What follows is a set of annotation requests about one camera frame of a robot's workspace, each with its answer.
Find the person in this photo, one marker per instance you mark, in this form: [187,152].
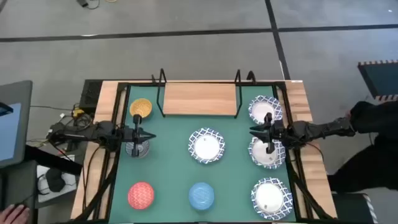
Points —
[373,161]

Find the black arched clamp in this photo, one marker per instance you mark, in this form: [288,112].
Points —
[251,72]

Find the black aluminium table frame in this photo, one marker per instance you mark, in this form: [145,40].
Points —
[111,186]

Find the black case with striped corner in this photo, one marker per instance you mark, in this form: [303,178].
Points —
[348,208]

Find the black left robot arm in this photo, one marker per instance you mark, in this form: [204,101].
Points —
[93,133]

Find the wooden shelf with black frame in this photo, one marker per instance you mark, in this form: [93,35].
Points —
[199,99]

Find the blue white paper bowl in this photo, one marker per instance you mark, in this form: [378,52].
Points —
[206,146]
[270,197]
[258,154]
[259,107]

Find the green table mat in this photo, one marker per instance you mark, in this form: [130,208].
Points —
[174,174]

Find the light blue patterned bowl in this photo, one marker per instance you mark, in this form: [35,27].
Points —
[201,196]

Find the black box with striped edge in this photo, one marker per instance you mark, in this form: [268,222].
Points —
[382,79]

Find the grey monitor with blue screen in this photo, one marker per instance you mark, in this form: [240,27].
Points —
[12,133]

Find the black power adapter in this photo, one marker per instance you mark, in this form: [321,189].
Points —
[82,2]

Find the red zigzag patterned bowl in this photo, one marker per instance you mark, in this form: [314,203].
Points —
[140,195]

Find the white paper sheet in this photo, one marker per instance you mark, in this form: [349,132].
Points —
[71,186]

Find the black side desk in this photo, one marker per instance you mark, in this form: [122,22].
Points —
[53,160]

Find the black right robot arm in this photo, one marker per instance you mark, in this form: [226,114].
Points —
[311,130]

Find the navy grey patterned bowl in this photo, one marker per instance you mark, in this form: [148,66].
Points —
[145,150]

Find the person's hand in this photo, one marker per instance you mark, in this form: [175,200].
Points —
[14,215]

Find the black vented box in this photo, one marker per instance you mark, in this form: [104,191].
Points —
[90,93]

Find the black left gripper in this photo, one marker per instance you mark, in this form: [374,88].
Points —
[136,146]

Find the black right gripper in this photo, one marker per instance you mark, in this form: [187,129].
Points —
[270,146]

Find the yellow patterned bowl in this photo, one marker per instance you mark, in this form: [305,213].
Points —
[140,105]

